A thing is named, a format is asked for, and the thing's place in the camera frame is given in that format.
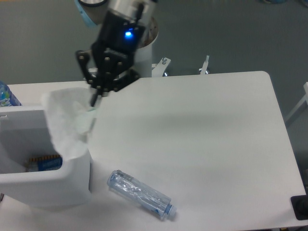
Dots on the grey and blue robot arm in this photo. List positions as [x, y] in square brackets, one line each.
[94, 11]

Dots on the white furniture frame at right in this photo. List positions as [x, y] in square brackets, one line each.
[298, 109]

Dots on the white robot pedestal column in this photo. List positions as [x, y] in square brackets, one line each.
[143, 55]

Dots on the blue labelled water bottle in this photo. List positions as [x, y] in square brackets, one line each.
[7, 98]

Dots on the black device at table edge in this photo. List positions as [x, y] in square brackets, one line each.
[300, 206]

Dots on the blue snack wrapper in bin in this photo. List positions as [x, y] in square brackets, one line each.
[44, 163]

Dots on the white plastic trash can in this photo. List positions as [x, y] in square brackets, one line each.
[23, 135]

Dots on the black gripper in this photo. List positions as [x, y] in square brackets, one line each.
[113, 52]

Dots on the white pedestal base frame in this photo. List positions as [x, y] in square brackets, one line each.
[164, 68]

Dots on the crushed clear plastic bottle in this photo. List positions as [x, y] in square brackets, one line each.
[139, 192]

